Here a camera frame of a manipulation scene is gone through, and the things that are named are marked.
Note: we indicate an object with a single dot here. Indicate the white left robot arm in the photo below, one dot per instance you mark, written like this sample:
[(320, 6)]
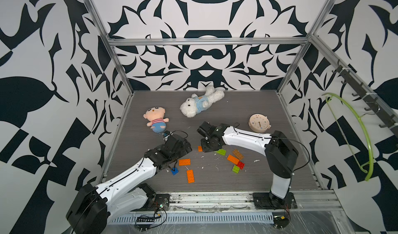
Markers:
[(96, 206)]

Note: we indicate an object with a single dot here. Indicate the tan 2x4 lego brick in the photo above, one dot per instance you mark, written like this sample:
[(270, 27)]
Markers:
[(238, 154)]

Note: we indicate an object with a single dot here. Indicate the blue 2x2 lego brick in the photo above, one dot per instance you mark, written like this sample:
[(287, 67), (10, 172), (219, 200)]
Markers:
[(174, 171)]

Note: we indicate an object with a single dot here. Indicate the lime green 2x2 lego brick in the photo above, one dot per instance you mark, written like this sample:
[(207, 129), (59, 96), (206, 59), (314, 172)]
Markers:
[(236, 169)]

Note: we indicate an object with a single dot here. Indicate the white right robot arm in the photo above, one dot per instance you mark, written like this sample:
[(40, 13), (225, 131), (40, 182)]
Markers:
[(280, 153)]

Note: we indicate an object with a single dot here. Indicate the plush doll striped shirt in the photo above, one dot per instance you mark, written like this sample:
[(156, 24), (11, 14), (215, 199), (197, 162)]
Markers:
[(156, 120)]

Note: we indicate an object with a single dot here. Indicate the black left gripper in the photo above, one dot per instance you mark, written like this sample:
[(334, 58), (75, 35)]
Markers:
[(185, 150)]

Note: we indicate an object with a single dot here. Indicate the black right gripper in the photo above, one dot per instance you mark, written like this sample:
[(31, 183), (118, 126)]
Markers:
[(204, 148)]

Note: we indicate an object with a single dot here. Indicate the white teddy bear blue shirt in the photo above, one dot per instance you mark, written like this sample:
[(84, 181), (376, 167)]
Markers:
[(197, 104)]

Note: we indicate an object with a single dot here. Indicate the pink round toy clock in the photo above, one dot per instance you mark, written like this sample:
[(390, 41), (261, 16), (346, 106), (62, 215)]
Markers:
[(259, 123)]

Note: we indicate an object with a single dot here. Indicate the black wall hook rack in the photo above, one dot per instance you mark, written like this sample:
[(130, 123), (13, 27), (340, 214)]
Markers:
[(375, 104)]

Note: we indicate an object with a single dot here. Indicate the white slotted cable duct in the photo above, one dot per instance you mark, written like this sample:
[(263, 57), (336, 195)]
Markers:
[(198, 218)]

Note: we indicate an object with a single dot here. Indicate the red 2x2 lego brick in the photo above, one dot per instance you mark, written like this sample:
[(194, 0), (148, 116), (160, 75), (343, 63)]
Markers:
[(240, 165)]

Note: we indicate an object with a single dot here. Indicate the orange 2x3 lego brick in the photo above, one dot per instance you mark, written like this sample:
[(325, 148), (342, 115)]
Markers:
[(184, 162)]

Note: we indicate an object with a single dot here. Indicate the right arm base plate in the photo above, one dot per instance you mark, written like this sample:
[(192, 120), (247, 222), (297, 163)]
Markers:
[(270, 202)]

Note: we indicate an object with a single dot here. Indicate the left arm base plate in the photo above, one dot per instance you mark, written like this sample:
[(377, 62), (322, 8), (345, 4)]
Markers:
[(157, 201)]

